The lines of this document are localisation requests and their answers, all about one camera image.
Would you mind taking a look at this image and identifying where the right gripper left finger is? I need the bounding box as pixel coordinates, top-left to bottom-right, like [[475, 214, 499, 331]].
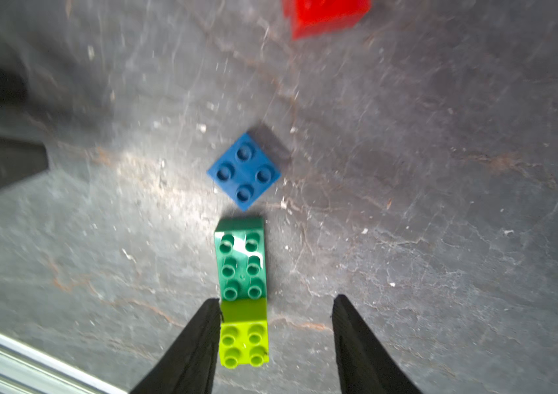
[[131, 298, 221, 394]]

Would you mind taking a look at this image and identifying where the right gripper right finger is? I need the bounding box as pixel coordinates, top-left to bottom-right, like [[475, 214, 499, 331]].
[[332, 295, 421, 394]]

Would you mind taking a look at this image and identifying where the lime green lego brick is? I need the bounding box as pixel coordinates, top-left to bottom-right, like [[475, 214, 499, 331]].
[[219, 298, 269, 369]]

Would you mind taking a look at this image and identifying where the green long lego brick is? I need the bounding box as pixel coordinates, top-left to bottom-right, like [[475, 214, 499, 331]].
[[214, 217, 267, 301]]

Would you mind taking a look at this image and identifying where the red lego brick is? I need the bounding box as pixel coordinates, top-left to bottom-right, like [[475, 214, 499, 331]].
[[282, 0, 371, 39]]

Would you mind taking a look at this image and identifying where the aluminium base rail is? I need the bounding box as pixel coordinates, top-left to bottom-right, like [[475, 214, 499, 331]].
[[0, 333, 124, 393]]

